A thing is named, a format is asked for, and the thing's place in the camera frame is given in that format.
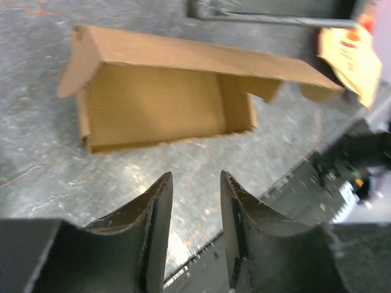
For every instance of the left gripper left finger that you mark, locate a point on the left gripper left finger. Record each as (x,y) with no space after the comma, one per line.
(124,251)

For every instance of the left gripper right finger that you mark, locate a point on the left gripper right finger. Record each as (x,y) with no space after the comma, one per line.
(268,252)

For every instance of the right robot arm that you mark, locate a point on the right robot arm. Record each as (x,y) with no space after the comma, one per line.
(370,149)

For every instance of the beige cassava chips bag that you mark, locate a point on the beige cassava chips bag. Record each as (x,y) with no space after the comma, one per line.
(350,54)

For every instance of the red snack bag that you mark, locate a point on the red snack bag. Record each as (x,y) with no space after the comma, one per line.
(368,16)

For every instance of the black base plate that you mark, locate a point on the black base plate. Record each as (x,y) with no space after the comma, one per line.
(298,196)

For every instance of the grey cable duct rail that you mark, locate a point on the grey cable duct rail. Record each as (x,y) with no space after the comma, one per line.
(348,190)

